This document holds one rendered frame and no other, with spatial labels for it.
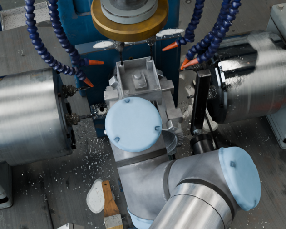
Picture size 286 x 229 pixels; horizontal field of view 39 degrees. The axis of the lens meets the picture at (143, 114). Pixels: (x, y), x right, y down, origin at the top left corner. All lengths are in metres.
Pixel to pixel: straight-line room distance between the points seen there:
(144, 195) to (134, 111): 0.13
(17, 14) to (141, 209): 1.98
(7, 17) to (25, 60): 0.90
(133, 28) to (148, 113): 0.30
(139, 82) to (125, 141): 0.43
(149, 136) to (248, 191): 0.18
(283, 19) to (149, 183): 0.73
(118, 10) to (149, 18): 0.07
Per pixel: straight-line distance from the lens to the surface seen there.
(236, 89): 1.07
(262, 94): 1.11
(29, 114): 1.03
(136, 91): 1.05
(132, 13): 0.90
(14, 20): 2.48
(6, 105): 1.04
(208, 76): 0.92
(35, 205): 1.29
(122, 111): 0.64
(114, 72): 1.18
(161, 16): 0.92
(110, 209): 1.23
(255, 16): 1.77
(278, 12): 1.24
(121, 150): 0.66
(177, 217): 0.50
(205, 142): 1.06
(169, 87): 1.11
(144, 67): 1.11
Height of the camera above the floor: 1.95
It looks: 55 degrees down
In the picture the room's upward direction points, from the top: 4 degrees counter-clockwise
